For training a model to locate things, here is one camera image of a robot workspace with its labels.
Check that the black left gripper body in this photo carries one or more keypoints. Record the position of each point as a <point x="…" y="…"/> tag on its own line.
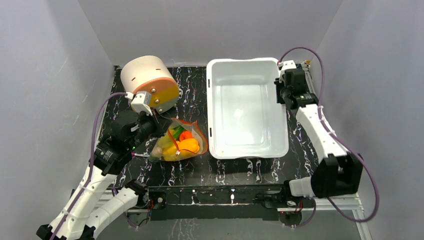
<point x="148" y="127"/>

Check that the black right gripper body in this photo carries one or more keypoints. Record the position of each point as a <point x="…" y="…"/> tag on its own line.
<point x="283" y="94"/>

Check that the green chili pepper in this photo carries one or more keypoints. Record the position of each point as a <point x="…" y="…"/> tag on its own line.
<point x="176" y="132"/>

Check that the yellow star fruit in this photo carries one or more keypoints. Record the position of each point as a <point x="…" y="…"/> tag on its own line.
<point x="168" y="140"/>

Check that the clear zip bag orange zipper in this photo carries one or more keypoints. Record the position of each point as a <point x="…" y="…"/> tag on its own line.
<point x="196" y="132"/>

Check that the yellow bell pepper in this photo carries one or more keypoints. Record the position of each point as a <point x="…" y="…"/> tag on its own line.
<point x="171" y="154"/>
<point x="188" y="148"/>

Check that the white plastic bin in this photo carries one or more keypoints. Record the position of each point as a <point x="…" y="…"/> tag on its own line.
<point x="244" y="119"/>

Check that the orange tomato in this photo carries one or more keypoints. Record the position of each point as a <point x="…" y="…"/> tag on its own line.
<point x="185" y="135"/>

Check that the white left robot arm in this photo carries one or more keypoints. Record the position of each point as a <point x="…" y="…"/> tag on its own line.
<point x="79" y="219"/>

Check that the small pen on table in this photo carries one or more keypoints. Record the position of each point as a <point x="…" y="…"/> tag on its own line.
<point x="140" y="155"/>

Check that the cream orange cylinder container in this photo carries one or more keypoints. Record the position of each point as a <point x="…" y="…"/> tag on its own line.
<point x="149" y="73"/>

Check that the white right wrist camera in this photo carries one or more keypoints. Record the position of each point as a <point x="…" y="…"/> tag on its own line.
<point x="286" y="65"/>

